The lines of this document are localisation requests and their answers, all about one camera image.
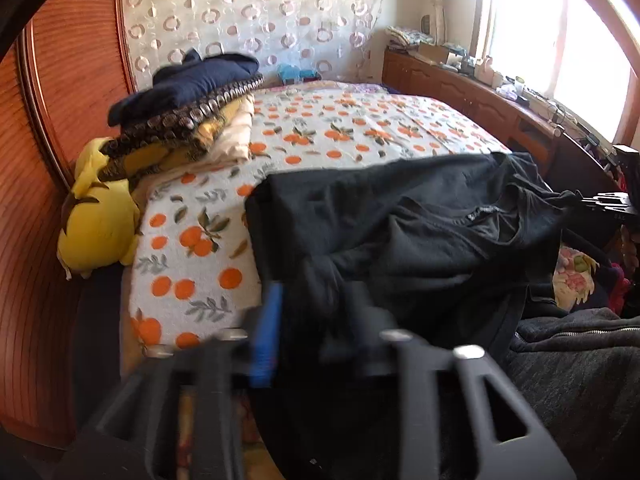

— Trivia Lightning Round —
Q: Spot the black printed t-shirt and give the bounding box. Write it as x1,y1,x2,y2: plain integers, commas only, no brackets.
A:
245,151,586,480

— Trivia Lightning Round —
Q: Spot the wooden framed window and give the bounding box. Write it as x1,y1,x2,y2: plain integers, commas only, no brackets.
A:
472,0,640,146

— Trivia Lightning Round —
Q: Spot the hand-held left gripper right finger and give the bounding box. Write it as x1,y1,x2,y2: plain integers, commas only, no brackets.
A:
320,280,578,480

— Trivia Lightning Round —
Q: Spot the cardboard box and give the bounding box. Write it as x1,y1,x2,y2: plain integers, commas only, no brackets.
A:
417,41,451,63

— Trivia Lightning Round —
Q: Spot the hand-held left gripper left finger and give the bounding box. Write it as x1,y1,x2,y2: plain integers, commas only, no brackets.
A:
55,280,288,480

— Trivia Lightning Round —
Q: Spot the stack of folded cloths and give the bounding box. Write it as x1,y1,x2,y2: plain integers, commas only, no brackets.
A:
386,25,433,50

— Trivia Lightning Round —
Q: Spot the floral blanket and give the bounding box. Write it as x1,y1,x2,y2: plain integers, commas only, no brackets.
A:
552,245,601,313

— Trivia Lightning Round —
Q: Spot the navy folded garment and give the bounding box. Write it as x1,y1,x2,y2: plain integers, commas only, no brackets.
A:
107,49,261,128

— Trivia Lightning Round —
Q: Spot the yellow patterned folded cloth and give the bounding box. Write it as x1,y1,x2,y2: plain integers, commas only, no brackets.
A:
122,100,241,176

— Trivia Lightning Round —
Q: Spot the beige folded cloth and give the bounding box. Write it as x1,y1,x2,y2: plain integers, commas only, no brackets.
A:
210,97,256,163

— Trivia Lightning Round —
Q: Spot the long wooden cabinet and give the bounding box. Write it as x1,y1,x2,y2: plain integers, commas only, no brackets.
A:
382,47,616,181

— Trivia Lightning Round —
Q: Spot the patterned folded blanket stack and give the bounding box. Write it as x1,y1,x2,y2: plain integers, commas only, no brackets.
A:
100,72,265,161

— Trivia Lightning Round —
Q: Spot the grey zip jacket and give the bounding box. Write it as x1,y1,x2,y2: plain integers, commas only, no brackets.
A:
500,307,640,480

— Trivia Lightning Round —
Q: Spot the yellow plush toy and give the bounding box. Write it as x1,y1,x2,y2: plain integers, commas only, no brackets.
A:
56,136,142,281

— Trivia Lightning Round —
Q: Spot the pale window curtain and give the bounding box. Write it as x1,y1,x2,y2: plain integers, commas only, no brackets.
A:
425,0,451,46

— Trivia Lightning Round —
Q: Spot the blue box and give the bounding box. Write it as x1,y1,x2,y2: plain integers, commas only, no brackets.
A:
276,63,321,86

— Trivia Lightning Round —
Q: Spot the wooden louvered wardrobe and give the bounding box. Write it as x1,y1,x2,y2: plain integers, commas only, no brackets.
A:
0,0,136,451

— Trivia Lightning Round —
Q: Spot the circle pattern sheer curtain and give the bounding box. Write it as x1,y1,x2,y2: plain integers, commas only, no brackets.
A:
120,0,386,91

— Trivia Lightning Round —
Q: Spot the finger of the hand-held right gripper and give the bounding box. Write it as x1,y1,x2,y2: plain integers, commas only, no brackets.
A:
575,191,633,214

